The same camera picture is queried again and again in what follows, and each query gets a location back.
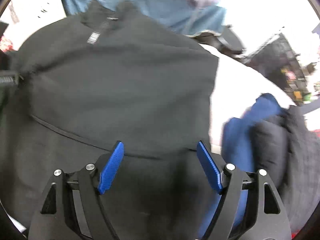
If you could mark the white poster with print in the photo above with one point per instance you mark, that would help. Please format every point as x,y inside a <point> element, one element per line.
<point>25,17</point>

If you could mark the pink bed sheet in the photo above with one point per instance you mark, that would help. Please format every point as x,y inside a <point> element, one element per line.
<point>236,89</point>

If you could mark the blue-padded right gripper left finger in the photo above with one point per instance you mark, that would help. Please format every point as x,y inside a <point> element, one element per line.
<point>110,167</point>

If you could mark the red cloth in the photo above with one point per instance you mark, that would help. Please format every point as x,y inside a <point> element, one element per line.
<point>317,132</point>

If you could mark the black sweatshirt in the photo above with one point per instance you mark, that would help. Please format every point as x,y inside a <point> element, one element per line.
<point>101,76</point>

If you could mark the navy quilted jacket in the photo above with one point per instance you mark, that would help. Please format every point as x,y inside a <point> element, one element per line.
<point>271,175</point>

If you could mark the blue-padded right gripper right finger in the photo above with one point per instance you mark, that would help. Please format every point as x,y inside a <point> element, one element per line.
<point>213,165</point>

